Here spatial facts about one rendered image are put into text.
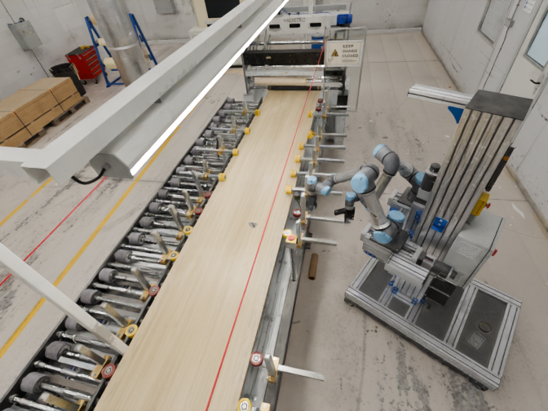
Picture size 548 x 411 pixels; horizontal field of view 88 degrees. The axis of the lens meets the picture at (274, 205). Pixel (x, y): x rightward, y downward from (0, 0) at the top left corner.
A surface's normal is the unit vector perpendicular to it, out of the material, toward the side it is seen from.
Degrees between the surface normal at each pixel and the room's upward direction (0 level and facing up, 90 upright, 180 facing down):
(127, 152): 61
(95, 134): 90
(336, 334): 0
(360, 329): 0
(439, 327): 0
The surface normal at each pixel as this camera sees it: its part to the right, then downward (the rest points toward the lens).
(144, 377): -0.09, -0.71
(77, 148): 0.97, 0.10
